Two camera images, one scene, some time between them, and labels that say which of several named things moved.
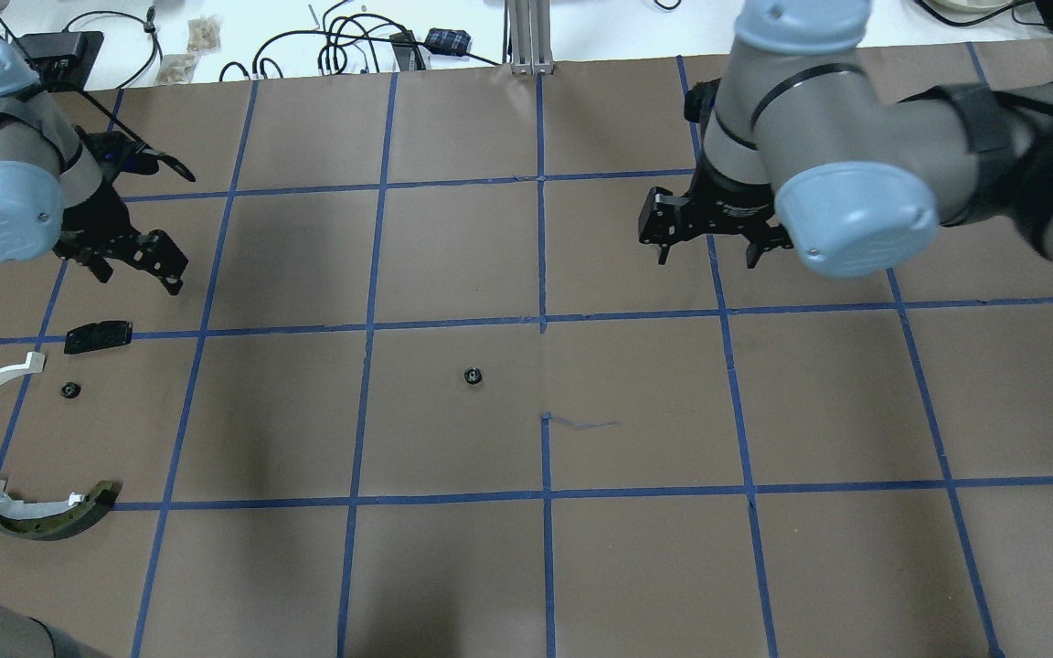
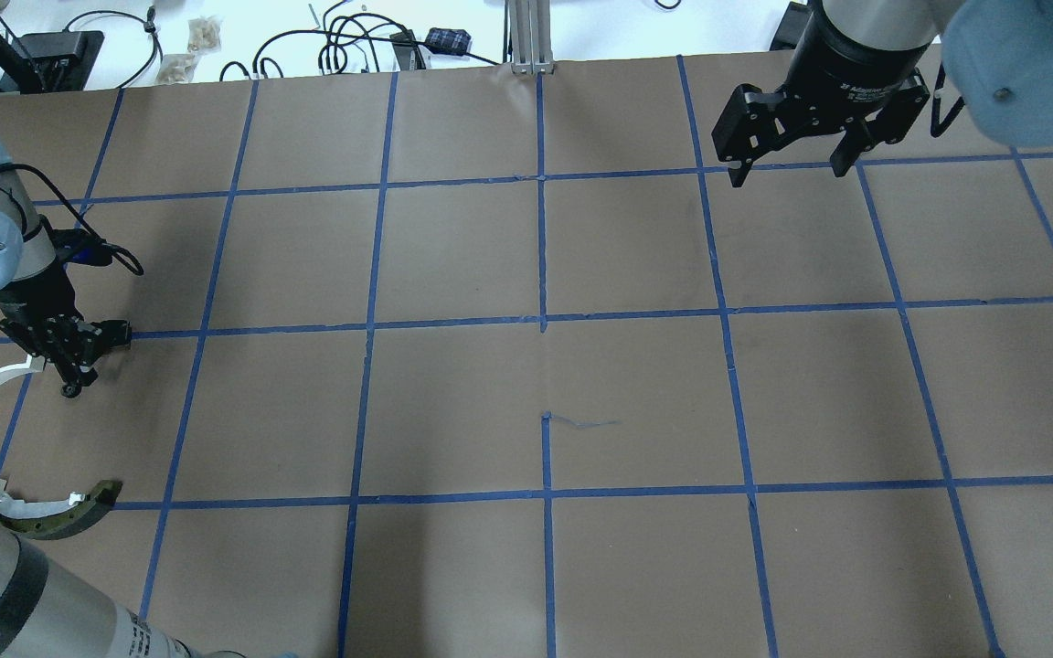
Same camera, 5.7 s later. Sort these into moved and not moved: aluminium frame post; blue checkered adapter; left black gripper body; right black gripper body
Moved: right black gripper body; left black gripper body
Not moved: blue checkered adapter; aluminium frame post
